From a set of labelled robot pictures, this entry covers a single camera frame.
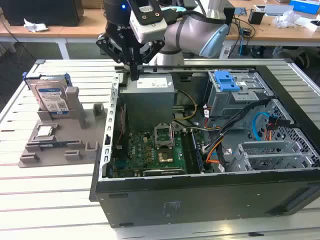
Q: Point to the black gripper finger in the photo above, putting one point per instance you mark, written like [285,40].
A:
[110,47]
[152,51]

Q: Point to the hard disk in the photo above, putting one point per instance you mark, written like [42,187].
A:
[50,96]

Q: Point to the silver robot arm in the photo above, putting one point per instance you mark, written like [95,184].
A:
[190,27]

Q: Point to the metal disk bay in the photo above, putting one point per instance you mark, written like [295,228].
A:
[265,147]

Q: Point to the wooden desk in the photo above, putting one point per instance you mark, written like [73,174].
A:
[82,27]

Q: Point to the grey power supply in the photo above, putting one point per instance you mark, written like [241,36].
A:
[147,105]

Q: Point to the black computer tower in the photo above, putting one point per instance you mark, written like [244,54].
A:
[45,12]

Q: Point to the crumpled white paper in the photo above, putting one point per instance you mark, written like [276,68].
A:
[35,26]

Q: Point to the blue plastic latch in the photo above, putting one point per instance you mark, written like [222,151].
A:
[226,82]

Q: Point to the black box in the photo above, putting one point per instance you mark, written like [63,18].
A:
[230,15]

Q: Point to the locking lever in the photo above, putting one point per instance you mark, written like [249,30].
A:
[172,135]

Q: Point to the metal drive cage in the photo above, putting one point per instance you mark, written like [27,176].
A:
[225,105]

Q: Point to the grey parts rack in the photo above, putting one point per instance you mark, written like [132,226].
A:
[62,135]

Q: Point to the green motherboard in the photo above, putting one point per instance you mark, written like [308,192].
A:
[140,150]

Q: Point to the black RAM slot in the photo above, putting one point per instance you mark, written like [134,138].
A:
[186,150]

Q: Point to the silver CPU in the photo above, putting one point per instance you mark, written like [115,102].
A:
[45,131]

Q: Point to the CPU socket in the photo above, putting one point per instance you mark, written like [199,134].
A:
[165,156]

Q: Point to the RAM stick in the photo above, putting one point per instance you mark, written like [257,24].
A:
[53,144]

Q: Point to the black graphics card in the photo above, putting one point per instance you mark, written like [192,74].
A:
[162,172]

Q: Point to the clear plastic wrap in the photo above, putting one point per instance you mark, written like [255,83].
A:
[285,18]

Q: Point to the black PC case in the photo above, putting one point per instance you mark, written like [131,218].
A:
[175,200]

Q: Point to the blue cardboard box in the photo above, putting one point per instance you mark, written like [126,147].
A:
[302,5]

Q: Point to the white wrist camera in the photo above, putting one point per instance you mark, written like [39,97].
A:
[150,31]

